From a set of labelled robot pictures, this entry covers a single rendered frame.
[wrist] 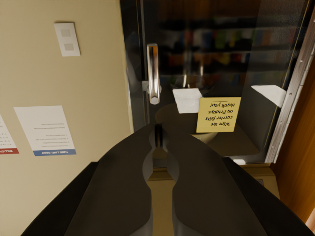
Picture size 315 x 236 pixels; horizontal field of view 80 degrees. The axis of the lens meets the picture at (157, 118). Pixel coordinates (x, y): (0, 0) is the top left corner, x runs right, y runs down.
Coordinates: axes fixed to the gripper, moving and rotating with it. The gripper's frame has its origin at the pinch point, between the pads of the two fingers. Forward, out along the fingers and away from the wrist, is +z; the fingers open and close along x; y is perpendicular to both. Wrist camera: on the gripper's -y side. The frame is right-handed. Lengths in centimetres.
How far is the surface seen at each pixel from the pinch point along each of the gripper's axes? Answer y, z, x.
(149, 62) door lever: -0.5, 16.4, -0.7
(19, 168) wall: 63, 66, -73
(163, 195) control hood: 28.7, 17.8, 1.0
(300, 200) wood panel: 31.0, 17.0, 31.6
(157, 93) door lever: 4.1, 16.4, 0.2
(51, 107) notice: 29, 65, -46
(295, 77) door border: 3.9, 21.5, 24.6
